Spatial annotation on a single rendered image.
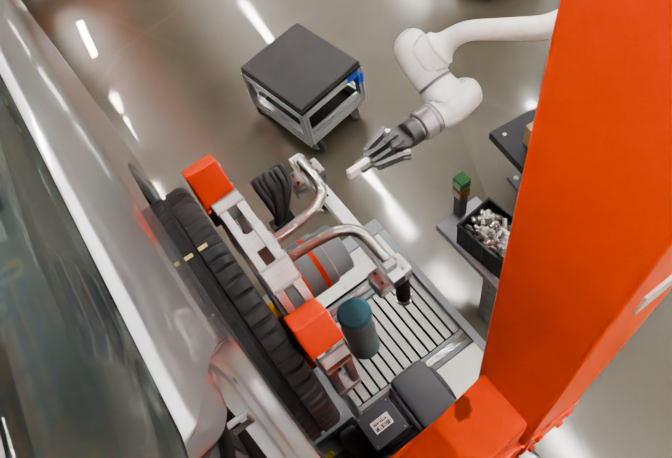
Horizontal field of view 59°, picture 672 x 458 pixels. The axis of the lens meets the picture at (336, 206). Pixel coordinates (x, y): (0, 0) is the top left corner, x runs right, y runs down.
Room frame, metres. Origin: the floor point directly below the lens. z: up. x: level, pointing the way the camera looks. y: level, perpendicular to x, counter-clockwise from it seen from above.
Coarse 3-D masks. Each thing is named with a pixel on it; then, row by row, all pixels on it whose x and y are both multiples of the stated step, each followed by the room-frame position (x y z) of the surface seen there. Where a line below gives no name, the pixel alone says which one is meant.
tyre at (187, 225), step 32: (192, 224) 0.66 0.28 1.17; (192, 256) 0.58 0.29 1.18; (224, 256) 0.57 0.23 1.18; (224, 288) 0.51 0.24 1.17; (256, 320) 0.44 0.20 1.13; (256, 352) 0.39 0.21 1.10; (288, 352) 0.39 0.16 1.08; (288, 384) 0.34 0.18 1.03; (320, 384) 0.34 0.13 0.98; (320, 416) 0.30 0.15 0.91
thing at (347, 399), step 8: (344, 400) 0.51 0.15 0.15; (352, 400) 0.50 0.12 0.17; (352, 408) 0.48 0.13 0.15; (328, 440) 0.41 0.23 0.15; (336, 440) 0.40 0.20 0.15; (320, 448) 0.39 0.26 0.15; (328, 448) 0.38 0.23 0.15; (336, 448) 0.38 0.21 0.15; (344, 448) 0.36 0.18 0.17; (328, 456) 0.35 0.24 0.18; (336, 456) 0.35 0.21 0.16
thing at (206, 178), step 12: (192, 168) 0.82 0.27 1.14; (204, 168) 0.80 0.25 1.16; (216, 168) 0.80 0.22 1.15; (192, 180) 0.78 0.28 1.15; (204, 180) 0.78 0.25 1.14; (216, 180) 0.78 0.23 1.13; (228, 180) 0.78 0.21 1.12; (204, 192) 0.76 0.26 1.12; (216, 192) 0.76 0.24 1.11; (204, 204) 0.75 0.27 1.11
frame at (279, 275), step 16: (224, 208) 0.71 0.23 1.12; (240, 208) 0.70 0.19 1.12; (224, 224) 0.69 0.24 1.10; (240, 224) 0.86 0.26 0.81; (256, 224) 0.65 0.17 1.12; (240, 240) 0.63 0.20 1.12; (272, 240) 0.60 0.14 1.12; (256, 256) 0.58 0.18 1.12; (256, 272) 0.77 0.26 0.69; (272, 272) 0.54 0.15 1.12; (288, 272) 0.53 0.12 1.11; (272, 288) 0.51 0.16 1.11; (304, 288) 0.50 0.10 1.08; (288, 304) 0.48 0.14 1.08; (336, 352) 0.40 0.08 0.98; (320, 368) 0.47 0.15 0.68; (336, 368) 0.38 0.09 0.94; (352, 368) 0.39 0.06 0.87; (336, 384) 0.37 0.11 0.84; (352, 384) 0.38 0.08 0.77
